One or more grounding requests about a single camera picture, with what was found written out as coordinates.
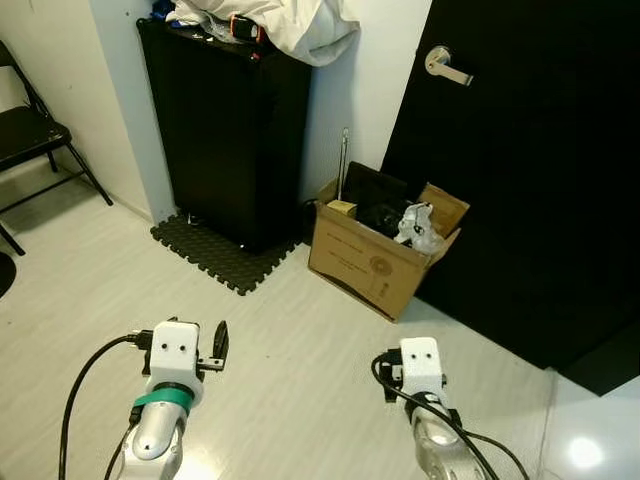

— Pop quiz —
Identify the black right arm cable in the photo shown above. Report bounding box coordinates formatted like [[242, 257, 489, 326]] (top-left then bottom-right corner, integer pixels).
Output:
[[370, 350, 531, 480]]

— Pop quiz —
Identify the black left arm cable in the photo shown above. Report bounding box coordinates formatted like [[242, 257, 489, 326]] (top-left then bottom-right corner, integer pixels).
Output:
[[58, 333, 156, 480]]

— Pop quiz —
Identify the silver door lever handle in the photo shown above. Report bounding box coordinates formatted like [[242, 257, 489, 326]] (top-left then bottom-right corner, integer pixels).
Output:
[[424, 46, 474, 87]]

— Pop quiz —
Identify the black folding chair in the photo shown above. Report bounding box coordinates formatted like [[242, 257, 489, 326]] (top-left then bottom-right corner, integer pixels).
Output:
[[0, 40, 114, 256]]

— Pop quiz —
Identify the black orange object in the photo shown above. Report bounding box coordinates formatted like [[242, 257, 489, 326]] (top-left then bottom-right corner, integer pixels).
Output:
[[228, 15, 266, 46]]

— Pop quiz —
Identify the flat black item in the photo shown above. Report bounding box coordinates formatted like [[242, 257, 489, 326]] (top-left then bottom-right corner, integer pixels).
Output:
[[340, 163, 421, 236]]

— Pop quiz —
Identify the white bundled bedding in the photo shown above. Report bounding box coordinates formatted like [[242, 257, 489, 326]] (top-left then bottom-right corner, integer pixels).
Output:
[[165, 0, 361, 67]]

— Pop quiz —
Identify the thin metal rod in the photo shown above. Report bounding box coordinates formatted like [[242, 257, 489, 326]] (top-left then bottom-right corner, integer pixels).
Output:
[[338, 127, 351, 201]]

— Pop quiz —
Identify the crumpled white plastic bag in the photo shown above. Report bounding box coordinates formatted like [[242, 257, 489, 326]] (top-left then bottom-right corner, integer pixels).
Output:
[[395, 202, 441, 253]]

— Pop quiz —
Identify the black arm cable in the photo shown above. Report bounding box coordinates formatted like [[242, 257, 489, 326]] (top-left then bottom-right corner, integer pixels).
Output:
[[370, 350, 531, 480], [58, 333, 156, 480]]

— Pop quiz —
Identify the black foam floor mat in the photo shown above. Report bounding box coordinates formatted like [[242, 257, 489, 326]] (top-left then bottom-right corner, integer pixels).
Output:
[[150, 213, 306, 296]]

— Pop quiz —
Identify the brown cardboard box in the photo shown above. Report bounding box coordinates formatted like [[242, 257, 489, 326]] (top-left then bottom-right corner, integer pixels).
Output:
[[307, 178, 471, 323]]

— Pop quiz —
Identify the black door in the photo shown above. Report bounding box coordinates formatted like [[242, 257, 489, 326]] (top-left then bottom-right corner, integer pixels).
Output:
[[380, 0, 640, 396]]

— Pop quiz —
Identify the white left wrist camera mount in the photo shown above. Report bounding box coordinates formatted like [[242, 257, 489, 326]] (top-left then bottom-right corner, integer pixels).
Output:
[[143, 320, 206, 406]]

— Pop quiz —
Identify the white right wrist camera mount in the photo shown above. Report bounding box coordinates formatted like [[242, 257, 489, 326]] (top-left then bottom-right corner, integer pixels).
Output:
[[398, 337, 446, 401]]

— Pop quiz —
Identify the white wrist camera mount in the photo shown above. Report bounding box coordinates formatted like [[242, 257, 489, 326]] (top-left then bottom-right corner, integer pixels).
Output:
[[143, 320, 206, 406], [398, 337, 446, 401]]

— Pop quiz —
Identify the small tan box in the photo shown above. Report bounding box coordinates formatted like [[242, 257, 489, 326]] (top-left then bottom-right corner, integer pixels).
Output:
[[326, 198, 359, 217]]

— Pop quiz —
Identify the black cabinet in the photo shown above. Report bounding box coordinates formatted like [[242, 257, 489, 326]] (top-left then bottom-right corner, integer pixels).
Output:
[[137, 18, 313, 253]]

